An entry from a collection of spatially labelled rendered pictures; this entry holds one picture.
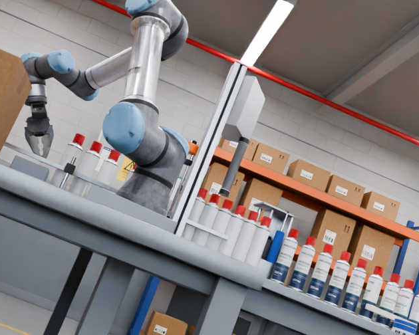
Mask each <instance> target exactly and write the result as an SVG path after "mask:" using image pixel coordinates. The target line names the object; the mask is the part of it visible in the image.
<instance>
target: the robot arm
mask: <svg viewBox="0 0 419 335"><path fill-rule="evenodd" d="M125 9H126V11H127V13H128V14H129V15H130V16H131V23H130V31H131V33H132V34H133V36H134V38H133V43H132V46H131V47H130V48H129V49H126V50H125V51H122V52H121V53H118V54H117V55H114V56H112V57H110V58H108V59H106V60H104V61H102V62H100V63H98V64H96V65H94V66H92V67H90V68H88V69H87V70H85V71H83V72H82V71H81V70H79V69H78V68H77V67H76V66H75V65H74V58H73V57H72V56H71V54H70V53H69V52H68V51H67V50H64V49H61V50H58V51H53V52H51V53H49V54H47V55H41V54H40V53H25V54H23V55H21V57H20V58H21V60H22V62H23V65H24V67H25V70H26V71H27V73H28V75H29V80H30V83H31V86H32V89H31V91H30V93H29V95H28V97H27V99H26V101H25V105H26V106H30V107H31V114H32V116H31V117H28V118H27V120H26V123H27V127H24V128H25V139H26V141H27V143H28V145H29V146H30V148H31V150H32V151H33V153H34V154H37V155H38V156H41V155H40V149H39V147H38V144H39V139H38V137H41V136H42V138H41V142H42V143H43V155H42V156H41V157H43V158H46V159H47V157H48V154H49V151H50V148H51V144H52V142H53V138H54V131H53V125H50V123H49V121H50V119H49V117H47V109H46V106H45V105H46V104H47V87H46V79H49V78H55V79H56V80H57V81H59V82H60V83H61V84H62V85H64V86H65V87H67V88H68V89H69V90H70V91H72V92H73V93H74V94H75V95H76V96H78V97H79V98H81V99H83V100H84V101H91V100H93V99H94V97H96V96H97V95H98V93H99V88H102V87H103V86H106V85H107V84H110V83H112V82H114V81H116V80H118V79H120V78H122V77H124V76H126V75H127V77H126V84H125V89H124V96H123V99H122V100H119V101H118V102H117V104H115V105H114V106H113V107H112V108H111V109H110V110H109V114H106V116H105V118H104V121H103V125H102V132H103V135H104V138H105V140H106V141H107V142H108V143H109V144H110V145H111V146H112V147H113V148H114V149H115V150H116V151H117V152H120V153H121V154H123V155H125V156H126V157H127V158H129V159H130V160H132V161H133V162H134V163H135V164H137V166H136V168H135V170H134V172H133V174H132V176H131V177H130V179H129V180H128V181H127V182H126V183H125V184H124V185H123V186H122V187H121V188H120V189H119V190H118V191H117V192H116V195H119V196H121V197H123V198H125V199H127V200H129V201H132V202H134V203H136V204H138V205H141V206H143V207H145V208H147V209H149V210H151V211H154V212H156V213H158V214H160V215H163V216H164V217H167V214H168V204H169V198H170V192H171V190H172V188H173V186H174V184H175V182H176V179H177V177H178V175H179V173H180V170H181V168H182V166H183V164H184V162H185V161H186V159H187V154H188V152H189V145H188V143H187V141H186V139H185V138H184V137H183V136H181V135H180V134H179V133H177V132H175V131H174V130H173V129H171V128H168V127H165V126H159V125H158V118H159V109H158V107H157V106H156V105H155V99H156V91H157V85H158V76H159V71H160V62H163V61H165V60H167V59H169V58H171V57H173V56H174V55H175V54H176V53H178V51H179V50H180V49H181V48H182V47H183V45H184V44H185V42H186V39H187V37H188V23H187V21H186V19H185V17H184V16H183V15H182V14H181V13H180V12H179V10H178V9H177V8H176V6H175V5H174V4H173V3H172V2H171V1H170V0H127V1H126V4H125Z"/></svg>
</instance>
